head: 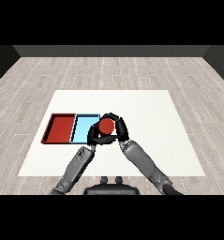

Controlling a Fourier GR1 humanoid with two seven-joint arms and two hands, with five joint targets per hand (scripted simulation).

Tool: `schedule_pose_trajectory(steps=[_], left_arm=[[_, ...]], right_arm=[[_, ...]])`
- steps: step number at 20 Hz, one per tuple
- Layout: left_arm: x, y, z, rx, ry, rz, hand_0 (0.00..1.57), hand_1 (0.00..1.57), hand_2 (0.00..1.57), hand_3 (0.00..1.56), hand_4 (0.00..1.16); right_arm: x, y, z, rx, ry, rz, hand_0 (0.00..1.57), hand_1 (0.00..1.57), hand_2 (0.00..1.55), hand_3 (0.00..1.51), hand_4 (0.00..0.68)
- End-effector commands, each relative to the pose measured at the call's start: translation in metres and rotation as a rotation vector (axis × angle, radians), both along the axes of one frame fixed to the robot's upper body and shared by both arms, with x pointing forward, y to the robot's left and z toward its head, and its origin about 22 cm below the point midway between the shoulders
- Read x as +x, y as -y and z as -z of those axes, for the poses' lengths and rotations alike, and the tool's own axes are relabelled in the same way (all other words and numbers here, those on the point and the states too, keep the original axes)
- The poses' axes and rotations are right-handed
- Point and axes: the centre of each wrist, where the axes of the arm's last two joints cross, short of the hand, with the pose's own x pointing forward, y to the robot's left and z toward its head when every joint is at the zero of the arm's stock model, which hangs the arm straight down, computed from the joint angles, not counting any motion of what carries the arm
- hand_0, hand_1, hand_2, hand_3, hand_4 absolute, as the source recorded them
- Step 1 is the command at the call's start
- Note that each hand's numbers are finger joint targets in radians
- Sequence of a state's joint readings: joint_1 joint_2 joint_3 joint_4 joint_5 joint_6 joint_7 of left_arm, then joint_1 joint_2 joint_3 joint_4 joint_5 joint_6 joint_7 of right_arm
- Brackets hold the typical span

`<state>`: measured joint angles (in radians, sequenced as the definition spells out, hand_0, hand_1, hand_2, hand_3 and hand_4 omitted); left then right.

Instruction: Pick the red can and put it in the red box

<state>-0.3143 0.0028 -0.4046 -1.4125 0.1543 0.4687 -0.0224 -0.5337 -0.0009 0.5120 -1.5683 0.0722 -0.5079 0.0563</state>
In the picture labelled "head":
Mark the red shallow open box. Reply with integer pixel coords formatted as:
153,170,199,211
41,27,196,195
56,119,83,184
40,112,77,145

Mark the light blue shallow open box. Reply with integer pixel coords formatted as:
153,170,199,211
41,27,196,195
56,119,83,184
69,113,101,144

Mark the small red can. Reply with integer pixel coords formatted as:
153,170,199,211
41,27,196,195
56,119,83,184
98,117,115,136

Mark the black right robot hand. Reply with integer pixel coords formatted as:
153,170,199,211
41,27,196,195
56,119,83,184
101,112,130,143

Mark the dark grey robot body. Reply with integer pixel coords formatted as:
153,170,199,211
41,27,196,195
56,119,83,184
82,176,142,196

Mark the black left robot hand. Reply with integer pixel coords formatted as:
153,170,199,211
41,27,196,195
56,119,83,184
86,121,118,148

